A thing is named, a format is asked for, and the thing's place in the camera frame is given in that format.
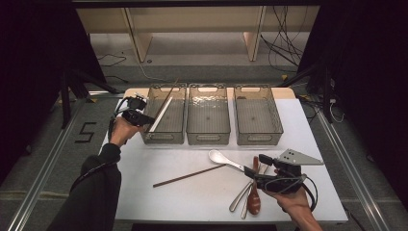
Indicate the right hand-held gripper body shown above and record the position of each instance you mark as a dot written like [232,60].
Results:
[285,179]

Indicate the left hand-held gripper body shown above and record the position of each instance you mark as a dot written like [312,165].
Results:
[134,117]

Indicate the white chopstick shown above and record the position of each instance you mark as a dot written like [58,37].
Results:
[160,114]

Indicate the smoky clear plastic bin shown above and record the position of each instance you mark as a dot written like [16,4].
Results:
[174,125]
[208,118]
[256,118]

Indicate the brown wooden spoon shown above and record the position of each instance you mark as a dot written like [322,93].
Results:
[254,200]

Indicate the silver metal fork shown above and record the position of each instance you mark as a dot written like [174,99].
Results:
[244,208]

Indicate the white ceramic spoon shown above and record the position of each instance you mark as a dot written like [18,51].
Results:
[218,157]

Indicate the person's left hand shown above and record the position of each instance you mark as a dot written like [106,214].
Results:
[122,131]

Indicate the person's right hand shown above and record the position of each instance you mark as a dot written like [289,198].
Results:
[293,202]

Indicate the black metal stand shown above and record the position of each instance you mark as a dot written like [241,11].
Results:
[326,96]
[65,102]

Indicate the beige wooden shelf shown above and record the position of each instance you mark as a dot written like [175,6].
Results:
[192,19]

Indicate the black curtain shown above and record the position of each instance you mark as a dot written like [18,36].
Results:
[369,64]
[29,64]

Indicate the short aluminium floor rail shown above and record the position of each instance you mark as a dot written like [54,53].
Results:
[106,93]

